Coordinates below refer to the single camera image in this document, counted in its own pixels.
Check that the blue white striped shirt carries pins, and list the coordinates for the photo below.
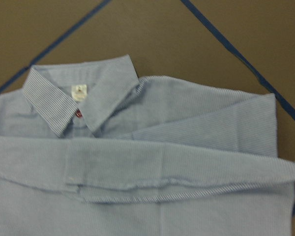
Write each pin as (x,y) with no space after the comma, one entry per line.
(90,149)

